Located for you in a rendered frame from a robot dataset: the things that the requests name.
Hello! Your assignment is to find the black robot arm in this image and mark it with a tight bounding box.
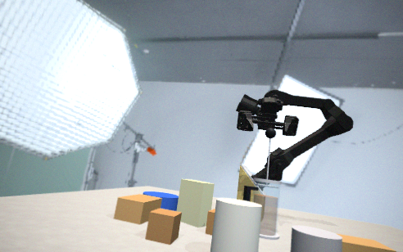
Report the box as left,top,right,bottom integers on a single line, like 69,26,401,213
236,89,354,181

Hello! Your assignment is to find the glass coffee press with plunger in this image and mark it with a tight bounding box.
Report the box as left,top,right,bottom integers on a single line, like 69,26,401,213
243,128,282,240

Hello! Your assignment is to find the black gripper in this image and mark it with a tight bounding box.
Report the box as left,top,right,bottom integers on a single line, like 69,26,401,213
237,110,300,137

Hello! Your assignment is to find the grey cylinder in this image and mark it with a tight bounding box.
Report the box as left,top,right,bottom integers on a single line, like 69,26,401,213
211,198,262,252
290,225,342,252

